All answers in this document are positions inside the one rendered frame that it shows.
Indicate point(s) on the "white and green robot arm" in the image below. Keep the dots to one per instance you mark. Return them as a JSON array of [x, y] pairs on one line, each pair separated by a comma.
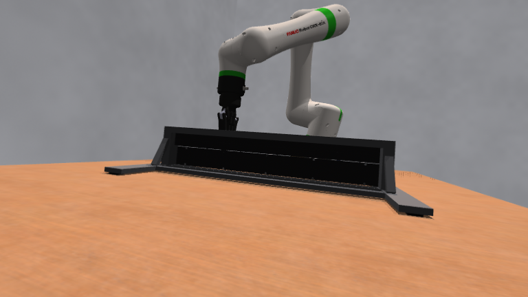
[[257, 44]]

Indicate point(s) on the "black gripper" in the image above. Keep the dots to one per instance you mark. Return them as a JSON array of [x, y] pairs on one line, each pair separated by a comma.
[[227, 117]]

